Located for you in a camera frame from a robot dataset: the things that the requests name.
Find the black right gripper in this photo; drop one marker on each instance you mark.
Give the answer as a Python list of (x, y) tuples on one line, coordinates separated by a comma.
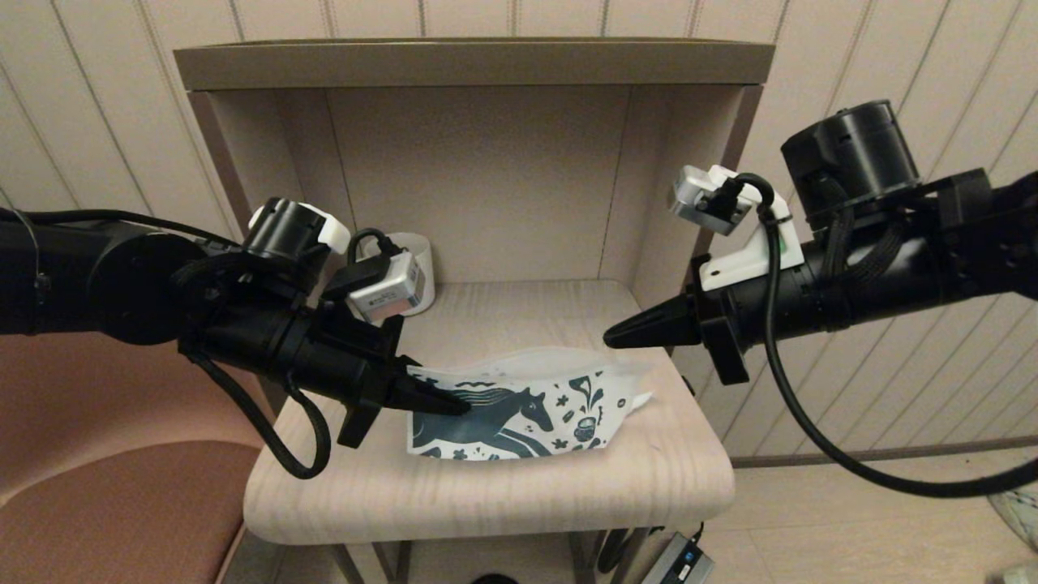
[(770, 308)]

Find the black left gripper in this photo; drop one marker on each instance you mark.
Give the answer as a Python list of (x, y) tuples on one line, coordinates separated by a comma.
[(332, 357)]

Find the white horse-print zip pouch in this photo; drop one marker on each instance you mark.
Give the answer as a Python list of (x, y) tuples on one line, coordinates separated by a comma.
[(527, 414)]

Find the white speckled floor bag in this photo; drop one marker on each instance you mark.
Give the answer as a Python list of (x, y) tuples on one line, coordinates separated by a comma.
[(1022, 519)]

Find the white ribbed mug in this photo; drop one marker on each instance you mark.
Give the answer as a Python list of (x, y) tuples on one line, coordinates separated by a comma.
[(428, 284)]

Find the black round floor object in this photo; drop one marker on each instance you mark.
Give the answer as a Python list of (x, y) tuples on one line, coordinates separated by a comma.
[(495, 579)]

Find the grey power adapter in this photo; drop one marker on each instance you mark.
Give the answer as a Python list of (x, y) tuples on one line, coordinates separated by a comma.
[(677, 564)]

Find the light wood nightstand shelf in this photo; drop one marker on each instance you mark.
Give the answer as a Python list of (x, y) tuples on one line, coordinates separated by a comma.
[(486, 65)]

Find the brown upholstered chair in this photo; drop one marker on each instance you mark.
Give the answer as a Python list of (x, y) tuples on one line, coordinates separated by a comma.
[(122, 519)]

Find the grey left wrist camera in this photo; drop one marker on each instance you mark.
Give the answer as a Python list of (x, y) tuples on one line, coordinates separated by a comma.
[(385, 288)]

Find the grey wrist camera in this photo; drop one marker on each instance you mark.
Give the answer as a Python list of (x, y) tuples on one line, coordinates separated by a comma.
[(701, 195), (385, 288)]

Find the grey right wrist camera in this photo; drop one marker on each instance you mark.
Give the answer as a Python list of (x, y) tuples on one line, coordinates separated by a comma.
[(701, 195)]

